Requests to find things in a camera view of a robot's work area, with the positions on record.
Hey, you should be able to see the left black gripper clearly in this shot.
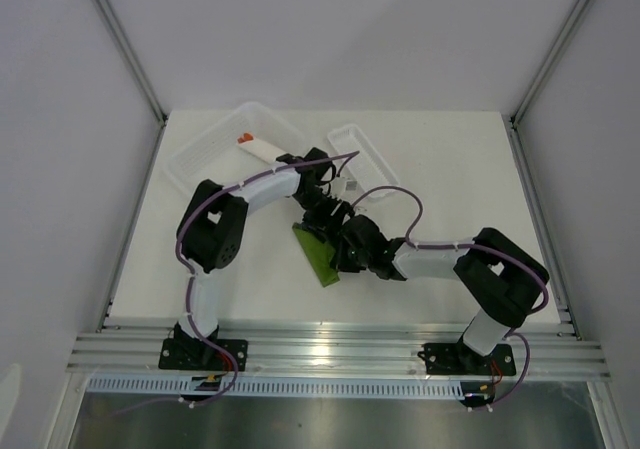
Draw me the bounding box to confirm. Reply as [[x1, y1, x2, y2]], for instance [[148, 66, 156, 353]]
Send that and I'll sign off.
[[295, 188, 350, 248]]

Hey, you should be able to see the green paper napkin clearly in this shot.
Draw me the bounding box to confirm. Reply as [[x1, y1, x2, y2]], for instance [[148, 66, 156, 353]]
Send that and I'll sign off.
[[292, 224, 340, 287]]

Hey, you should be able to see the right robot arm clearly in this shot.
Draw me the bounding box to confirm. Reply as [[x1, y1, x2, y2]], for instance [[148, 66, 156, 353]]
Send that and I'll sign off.
[[326, 215, 549, 376]]

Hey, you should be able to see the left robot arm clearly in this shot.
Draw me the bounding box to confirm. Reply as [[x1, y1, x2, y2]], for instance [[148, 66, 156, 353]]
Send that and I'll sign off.
[[158, 148, 356, 370]]

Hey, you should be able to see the orange utensil in roll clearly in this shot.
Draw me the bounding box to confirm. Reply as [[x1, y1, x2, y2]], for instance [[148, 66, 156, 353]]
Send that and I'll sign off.
[[237, 133, 254, 144]]

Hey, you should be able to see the small white plastic tray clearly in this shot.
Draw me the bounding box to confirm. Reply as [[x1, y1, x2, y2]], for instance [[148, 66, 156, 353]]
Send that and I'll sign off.
[[327, 123, 399, 198]]

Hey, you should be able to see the large white plastic basket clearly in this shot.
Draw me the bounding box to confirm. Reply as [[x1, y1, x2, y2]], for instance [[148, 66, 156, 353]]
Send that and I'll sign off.
[[164, 102, 309, 196]]

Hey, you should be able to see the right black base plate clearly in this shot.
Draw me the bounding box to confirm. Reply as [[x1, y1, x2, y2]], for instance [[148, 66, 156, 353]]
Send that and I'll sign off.
[[417, 341, 516, 376]]

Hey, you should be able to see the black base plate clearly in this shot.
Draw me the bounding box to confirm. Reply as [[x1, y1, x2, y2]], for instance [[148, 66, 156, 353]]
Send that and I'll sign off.
[[417, 341, 516, 376], [158, 338, 249, 372]]

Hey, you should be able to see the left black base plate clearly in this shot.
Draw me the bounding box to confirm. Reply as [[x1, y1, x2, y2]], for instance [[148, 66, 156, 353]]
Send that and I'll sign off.
[[158, 338, 249, 372]]

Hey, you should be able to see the white slotted cable duct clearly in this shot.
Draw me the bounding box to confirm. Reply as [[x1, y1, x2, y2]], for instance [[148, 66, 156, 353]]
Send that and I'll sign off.
[[86, 374, 489, 401]]

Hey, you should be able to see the aluminium front rail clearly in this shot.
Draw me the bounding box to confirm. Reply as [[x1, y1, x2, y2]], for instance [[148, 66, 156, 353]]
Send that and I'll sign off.
[[67, 320, 611, 382]]

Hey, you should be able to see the right aluminium frame post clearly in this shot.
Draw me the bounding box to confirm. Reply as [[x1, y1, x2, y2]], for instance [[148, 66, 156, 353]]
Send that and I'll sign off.
[[508, 0, 615, 125]]

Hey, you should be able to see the aluminium frame post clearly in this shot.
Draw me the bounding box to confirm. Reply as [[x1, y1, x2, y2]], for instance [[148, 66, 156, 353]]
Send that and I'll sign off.
[[508, 0, 615, 125], [75, 0, 169, 126]]

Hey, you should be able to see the left aluminium frame post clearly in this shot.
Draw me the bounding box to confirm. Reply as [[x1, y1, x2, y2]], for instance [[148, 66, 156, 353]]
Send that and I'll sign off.
[[75, 0, 169, 126]]

